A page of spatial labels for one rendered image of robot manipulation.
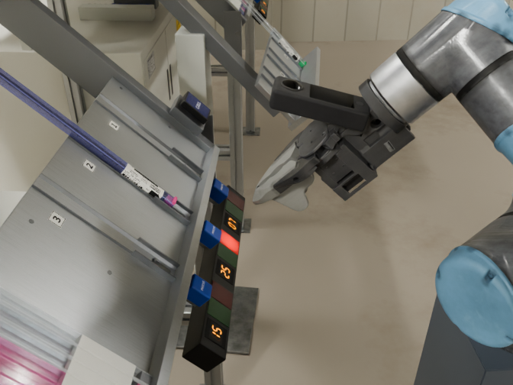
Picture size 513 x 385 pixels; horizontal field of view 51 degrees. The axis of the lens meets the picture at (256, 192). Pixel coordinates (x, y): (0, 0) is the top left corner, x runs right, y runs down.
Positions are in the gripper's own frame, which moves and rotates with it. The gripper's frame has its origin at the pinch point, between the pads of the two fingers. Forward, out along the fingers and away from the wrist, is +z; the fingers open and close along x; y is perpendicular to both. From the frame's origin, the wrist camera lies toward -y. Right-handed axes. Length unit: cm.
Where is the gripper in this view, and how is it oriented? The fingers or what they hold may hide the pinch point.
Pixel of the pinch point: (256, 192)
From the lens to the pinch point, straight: 69.8
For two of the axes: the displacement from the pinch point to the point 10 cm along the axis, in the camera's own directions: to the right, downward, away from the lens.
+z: -6.8, 5.9, 4.3
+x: 0.5, -5.5, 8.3
